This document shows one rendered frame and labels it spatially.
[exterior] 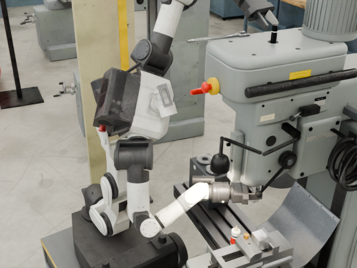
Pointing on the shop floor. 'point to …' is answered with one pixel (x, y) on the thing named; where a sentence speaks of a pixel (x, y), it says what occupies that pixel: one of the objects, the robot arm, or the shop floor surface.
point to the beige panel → (101, 62)
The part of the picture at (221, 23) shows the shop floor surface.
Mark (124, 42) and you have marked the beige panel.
